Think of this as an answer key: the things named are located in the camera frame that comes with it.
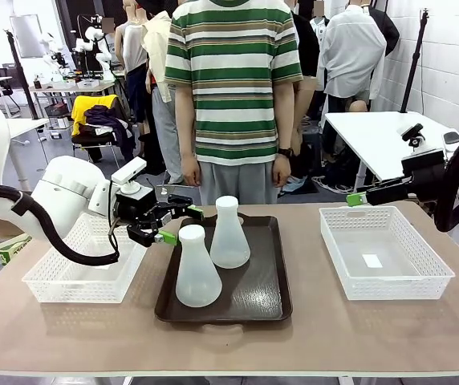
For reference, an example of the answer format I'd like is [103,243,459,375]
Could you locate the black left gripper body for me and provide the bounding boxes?
[115,186,160,224]

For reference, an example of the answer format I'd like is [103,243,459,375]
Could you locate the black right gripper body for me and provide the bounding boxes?
[400,148,448,194]

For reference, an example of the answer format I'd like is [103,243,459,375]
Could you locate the translucent white Erlenmeyer flask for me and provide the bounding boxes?
[209,195,252,270]
[175,224,223,309]

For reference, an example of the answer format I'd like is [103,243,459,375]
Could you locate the person's right forearm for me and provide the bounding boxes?
[174,83,197,158]

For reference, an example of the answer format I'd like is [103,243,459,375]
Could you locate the person's left forearm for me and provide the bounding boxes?
[274,79,295,150]

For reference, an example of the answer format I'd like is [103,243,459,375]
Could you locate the person's right hand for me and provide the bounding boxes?
[180,154,201,187]

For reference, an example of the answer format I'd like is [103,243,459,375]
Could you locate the person's left hand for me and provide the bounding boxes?
[272,155,293,188]

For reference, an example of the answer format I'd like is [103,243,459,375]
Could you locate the white perforated basket with label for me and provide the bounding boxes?
[319,205,456,302]

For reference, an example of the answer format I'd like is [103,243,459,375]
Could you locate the white rectangular paper label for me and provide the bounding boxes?
[361,253,384,269]

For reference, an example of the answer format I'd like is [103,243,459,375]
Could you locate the grey trousers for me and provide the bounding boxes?
[197,160,281,205]

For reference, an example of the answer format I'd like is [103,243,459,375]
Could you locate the black metal chair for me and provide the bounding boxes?
[71,94,134,177]

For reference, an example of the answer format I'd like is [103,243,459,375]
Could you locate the white perforated plastic basket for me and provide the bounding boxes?
[21,211,148,304]

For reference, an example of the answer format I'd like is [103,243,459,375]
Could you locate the dark purple garment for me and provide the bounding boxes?
[83,104,136,168]

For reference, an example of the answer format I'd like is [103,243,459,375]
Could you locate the black tripod pole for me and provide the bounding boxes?
[400,6,432,114]

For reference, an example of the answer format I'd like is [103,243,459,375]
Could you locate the yellow garment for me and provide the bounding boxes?
[71,95,118,137]

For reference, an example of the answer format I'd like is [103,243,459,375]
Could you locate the dark brown plastic tray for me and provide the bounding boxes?
[154,215,294,324]

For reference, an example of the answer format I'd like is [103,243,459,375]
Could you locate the red and black box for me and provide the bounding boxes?
[44,102,70,120]

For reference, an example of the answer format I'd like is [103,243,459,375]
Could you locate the white cluttered background desk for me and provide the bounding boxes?
[28,78,116,95]

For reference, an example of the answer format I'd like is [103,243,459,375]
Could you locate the green and white carton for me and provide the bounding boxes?
[0,234,34,265]

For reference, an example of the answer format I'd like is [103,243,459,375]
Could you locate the green striped t-shirt torso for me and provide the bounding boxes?
[164,0,303,166]

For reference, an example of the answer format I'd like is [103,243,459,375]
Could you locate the person in white shirt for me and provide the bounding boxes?
[318,3,388,113]

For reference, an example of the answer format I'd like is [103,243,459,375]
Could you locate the mannequin with white tank top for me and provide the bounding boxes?
[115,0,152,169]

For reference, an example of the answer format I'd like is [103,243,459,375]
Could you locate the mannequin with cream jacket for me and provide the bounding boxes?
[140,10,182,185]

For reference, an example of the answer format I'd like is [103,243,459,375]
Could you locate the person in black clothes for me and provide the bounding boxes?
[291,11,321,81]

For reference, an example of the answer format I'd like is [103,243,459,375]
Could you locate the black tripod stand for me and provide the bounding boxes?
[3,28,40,120]

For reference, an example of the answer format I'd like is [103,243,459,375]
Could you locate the white panel on stand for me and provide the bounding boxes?
[9,14,43,59]

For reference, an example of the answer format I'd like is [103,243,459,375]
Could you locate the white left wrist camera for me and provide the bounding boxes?
[111,157,148,197]

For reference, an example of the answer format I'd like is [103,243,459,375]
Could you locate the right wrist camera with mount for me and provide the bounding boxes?
[400,123,429,156]

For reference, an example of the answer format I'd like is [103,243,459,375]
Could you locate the white cable bundle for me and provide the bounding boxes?
[311,176,359,197]

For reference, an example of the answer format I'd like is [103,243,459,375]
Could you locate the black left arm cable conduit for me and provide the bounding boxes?
[0,178,122,266]

